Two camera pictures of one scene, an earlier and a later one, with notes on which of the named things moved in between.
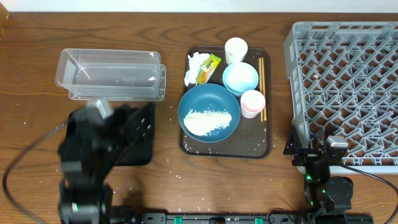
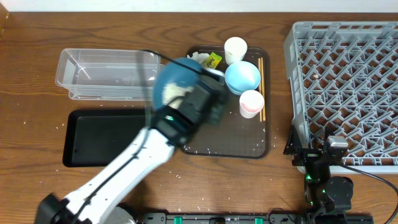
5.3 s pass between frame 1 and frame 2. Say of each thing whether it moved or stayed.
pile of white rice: moved
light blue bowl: stayed
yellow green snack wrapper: stayed
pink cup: stayed
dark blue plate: moved
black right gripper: stayed
